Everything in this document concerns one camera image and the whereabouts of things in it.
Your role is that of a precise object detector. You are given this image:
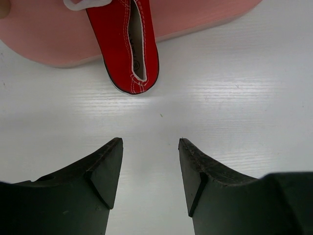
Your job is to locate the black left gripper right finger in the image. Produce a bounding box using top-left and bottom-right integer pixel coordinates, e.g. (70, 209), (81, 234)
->
(179, 138), (313, 235)

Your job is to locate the pink three-tier shoe shelf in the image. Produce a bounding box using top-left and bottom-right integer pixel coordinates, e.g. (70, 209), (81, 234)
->
(0, 0), (258, 67)

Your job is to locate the red sneaker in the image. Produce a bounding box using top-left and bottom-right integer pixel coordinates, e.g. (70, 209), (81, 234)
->
(64, 0), (159, 95)

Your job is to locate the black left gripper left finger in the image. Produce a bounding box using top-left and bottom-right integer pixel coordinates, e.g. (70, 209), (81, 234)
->
(0, 138), (123, 235)

